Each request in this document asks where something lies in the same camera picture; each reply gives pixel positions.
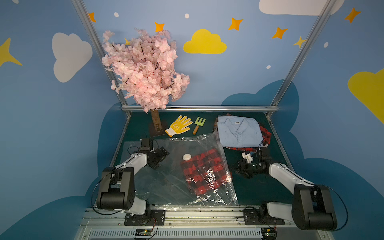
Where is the yellow work glove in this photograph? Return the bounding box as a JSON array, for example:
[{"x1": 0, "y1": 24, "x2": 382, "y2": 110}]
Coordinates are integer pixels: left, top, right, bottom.
[{"x1": 165, "y1": 116, "x2": 193, "y2": 138}]

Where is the aluminium frame back bar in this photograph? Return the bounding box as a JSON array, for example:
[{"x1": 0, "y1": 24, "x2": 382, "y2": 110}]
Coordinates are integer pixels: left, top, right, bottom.
[{"x1": 121, "y1": 104, "x2": 279, "y2": 112}]

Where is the light blue shirt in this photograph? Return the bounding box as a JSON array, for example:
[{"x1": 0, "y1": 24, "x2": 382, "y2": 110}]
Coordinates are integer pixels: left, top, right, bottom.
[{"x1": 217, "y1": 116, "x2": 263, "y2": 148}]

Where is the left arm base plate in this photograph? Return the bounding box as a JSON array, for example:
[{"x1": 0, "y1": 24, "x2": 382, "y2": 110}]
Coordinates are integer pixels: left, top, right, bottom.
[{"x1": 124, "y1": 210, "x2": 166, "y2": 226}]

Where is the red black checkered cloth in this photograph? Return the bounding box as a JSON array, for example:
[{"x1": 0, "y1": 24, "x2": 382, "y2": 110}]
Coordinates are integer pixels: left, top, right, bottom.
[{"x1": 226, "y1": 126, "x2": 272, "y2": 152}]

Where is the green circuit board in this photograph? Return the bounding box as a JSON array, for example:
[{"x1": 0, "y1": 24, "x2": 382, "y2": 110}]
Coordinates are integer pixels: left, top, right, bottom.
[
  {"x1": 135, "y1": 229, "x2": 153, "y2": 237},
  {"x1": 261, "y1": 228, "x2": 277, "y2": 240}
]

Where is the clear plastic vacuum bag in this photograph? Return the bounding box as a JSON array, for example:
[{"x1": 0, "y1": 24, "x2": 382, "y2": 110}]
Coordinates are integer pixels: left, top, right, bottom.
[{"x1": 135, "y1": 133, "x2": 238, "y2": 207}]

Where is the left green circuit board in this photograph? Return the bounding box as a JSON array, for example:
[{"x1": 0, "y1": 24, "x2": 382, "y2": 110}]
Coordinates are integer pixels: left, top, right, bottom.
[{"x1": 135, "y1": 229, "x2": 153, "y2": 237}]

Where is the right aluminium frame post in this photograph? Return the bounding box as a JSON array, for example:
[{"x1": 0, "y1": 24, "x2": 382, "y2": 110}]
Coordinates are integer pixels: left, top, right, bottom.
[{"x1": 271, "y1": 0, "x2": 337, "y2": 108}]

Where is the white round bag valve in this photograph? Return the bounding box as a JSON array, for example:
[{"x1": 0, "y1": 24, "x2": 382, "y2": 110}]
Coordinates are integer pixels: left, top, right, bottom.
[{"x1": 183, "y1": 154, "x2": 192, "y2": 161}]

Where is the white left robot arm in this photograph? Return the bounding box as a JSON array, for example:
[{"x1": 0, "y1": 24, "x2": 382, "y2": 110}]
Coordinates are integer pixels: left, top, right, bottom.
[{"x1": 92, "y1": 138, "x2": 170, "y2": 217}]

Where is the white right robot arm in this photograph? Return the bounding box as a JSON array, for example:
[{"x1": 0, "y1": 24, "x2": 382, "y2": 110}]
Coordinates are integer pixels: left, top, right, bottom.
[{"x1": 237, "y1": 148, "x2": 338, "y2": 231}]

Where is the green garden hand fork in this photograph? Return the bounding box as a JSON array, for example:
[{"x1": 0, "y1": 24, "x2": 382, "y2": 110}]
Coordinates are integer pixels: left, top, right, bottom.
[{"x1": 193, "y1": 117, "x2": 206, "y2": 135}]

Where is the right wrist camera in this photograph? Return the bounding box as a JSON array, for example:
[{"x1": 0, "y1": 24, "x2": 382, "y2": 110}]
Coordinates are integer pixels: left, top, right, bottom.
[{"x1": 242, "y1": 152, "x2": 254, "y2": 164}]

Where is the aluminium mounting rail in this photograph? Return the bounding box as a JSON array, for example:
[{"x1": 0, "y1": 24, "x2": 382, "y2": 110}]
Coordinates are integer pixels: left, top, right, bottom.
[{"x1": 75, "y1": 206, "x2": 334, "y2": 240}]

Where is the right green circuit board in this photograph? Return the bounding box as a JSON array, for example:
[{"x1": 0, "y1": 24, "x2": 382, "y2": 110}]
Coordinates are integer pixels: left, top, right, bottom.
[{"x1": 261, "y1": 228, "x2": 277, "y2": 240}]

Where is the left aluminium frame post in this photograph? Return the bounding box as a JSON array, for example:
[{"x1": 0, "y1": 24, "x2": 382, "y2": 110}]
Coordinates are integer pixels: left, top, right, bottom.
[{"x1": 71, "y1": 0, "x2": 128, "y2": 106}]

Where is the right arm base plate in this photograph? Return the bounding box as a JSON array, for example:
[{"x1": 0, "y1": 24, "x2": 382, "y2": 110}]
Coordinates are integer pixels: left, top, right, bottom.
[{"x1": 243, "y1": 208, "x2": 285, "y2": 227}]

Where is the pink artificial blossom tree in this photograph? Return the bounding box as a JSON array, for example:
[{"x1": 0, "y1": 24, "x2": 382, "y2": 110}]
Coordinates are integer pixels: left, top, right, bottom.
[{"x1": 102, "y1": 30, "x2": 190, "y2": 132}]

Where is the aluminium frame post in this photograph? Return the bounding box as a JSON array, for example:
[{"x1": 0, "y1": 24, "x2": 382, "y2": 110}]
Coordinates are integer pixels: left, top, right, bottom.
[
  {"x1": 71, "y1": 0, "x2": 128, "y2": 106},
  {"x1": 271, "y1": 0, "x2": 337, "y2": 108}
]

